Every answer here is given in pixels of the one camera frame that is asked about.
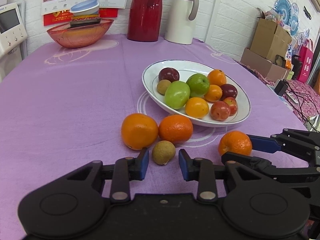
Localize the lower cardboard box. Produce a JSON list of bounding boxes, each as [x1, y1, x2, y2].
[[240, 48, 289, 82]]

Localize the black power adapter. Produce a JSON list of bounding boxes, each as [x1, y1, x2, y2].
[[274, 80, 289, 96]]

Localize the orange mandarin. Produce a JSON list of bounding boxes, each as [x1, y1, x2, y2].
[[158, 115, 193, 144], [218, 131, 253, 156]]

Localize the pink gift bag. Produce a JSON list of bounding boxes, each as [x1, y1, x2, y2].
[[297, 39, 313, 83]]

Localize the white thermos jug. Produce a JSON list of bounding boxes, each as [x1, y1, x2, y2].
[[164, 0, 199, 45]]

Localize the yellow orange with stem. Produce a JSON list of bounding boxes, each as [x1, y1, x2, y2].
[[185, 97, 209, 119]]

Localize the red thermos jug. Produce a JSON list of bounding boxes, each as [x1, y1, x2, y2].
[[127, 0, 162, 42]]

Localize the yellow orange round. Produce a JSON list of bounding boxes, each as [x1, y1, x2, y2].
[[204, 85, 222, 102]]

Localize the dark patterned bowls stack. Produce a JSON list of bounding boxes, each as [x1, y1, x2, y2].
[[69, 14, 101, 28]]

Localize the patterned sofa cover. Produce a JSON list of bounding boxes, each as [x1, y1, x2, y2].
[[235, 60, 320, 126]]

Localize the purple tablecloth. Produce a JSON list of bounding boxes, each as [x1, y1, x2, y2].
[[1, 35, 304, 239]]

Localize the dark red plum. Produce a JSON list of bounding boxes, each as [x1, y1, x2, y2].
[[158, 67, 180, 82], [220, 83, 238, 100]]

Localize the upper cardboard box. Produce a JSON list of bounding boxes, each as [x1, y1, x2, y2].
[[250, 18, 292, 62]]

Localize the large yellow-orange citrus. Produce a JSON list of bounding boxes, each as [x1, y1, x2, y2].
[[207, 69, 227, 86]]

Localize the green apple round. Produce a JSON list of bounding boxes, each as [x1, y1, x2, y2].
[[164, 81, 190, 110]]

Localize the red glass bowl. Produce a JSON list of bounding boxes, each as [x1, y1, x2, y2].
[[47, 18, 114, 49]]

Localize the orange mandarin back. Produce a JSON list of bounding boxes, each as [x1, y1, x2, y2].
[[158, 115, 193, 144]]

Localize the tan longan fruit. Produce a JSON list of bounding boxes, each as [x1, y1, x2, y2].
[[157, 80, 171, 95]]

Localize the green oblong apple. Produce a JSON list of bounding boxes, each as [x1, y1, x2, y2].
[[186, 73, 210, 98]]

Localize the white ceramic plate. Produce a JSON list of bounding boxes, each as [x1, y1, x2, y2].
[[142, 60, 251, 127]]

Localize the red yellow small apple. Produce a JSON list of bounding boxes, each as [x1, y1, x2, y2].
[[223, 97, 238, 116]]

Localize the blue decorative plates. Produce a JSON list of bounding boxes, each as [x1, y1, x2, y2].
[[272, 0, 310, 46]]

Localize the blue lidded bowl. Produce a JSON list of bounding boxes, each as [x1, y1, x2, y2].
[[69, 0, 100, 16]]

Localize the cardboard box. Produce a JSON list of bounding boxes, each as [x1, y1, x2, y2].
[[250, 18, 292, 62], [240, 48, 289, 82]]

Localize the white water dispenser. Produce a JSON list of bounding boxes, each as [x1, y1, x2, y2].
[[1, 0, 28, 80]]

